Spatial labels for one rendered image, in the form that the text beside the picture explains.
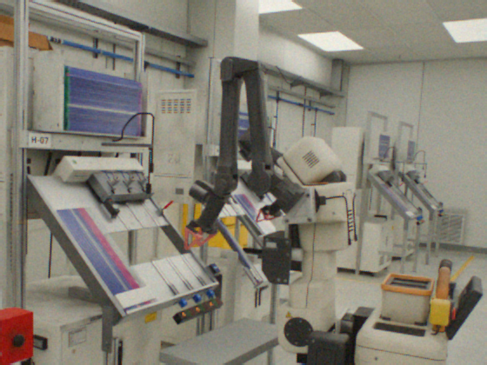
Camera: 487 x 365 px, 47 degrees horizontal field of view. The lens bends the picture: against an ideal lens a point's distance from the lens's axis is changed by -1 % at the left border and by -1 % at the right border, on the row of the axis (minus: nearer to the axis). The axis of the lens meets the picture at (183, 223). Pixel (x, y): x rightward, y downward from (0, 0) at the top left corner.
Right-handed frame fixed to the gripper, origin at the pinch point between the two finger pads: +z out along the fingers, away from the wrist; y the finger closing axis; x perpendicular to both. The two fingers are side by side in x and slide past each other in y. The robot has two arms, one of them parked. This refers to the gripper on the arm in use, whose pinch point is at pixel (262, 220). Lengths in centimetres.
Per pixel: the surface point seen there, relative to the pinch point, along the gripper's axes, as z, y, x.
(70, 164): 9, 94, -48
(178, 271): 16, 62, 9
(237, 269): 20.5, 14.2, 14.8
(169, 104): 20, -30, -107
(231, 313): 37, 16, 30
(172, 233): 20, 45, -13
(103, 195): 14, 81, -33
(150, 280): 15, 83, 11
